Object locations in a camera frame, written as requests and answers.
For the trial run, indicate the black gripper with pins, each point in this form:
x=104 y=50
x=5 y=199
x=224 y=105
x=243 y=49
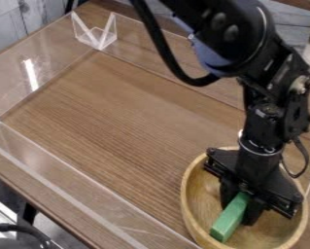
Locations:
x=251 y=170

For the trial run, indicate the green rectangular block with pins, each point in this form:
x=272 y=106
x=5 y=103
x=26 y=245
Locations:
x=230 y=218

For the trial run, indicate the brown wooden bowl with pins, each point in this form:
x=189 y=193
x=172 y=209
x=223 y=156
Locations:
x=275 y=232

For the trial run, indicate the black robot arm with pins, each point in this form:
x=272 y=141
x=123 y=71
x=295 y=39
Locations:
x=239 y=45

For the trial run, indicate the clear acrylic tray walls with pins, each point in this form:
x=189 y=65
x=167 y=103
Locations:
x=101 y=129

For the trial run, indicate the clear acrylic corner bracket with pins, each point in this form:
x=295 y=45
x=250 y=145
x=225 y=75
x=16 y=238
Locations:
x=96 y=37

